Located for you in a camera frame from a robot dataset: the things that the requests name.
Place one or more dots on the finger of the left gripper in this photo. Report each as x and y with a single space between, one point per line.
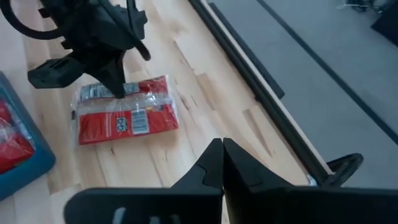
112 77
56 73

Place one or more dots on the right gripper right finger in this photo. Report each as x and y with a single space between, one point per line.
280 205

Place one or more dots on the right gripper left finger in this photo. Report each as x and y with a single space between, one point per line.
174 205

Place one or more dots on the red popcorn bag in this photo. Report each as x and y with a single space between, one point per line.
124 124
12 155

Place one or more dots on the blue rectangular basket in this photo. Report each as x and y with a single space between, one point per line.
28 180

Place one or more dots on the black floor equipment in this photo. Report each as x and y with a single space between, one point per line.
388 25

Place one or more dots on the black metal table frame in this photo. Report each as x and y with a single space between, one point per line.
280 124

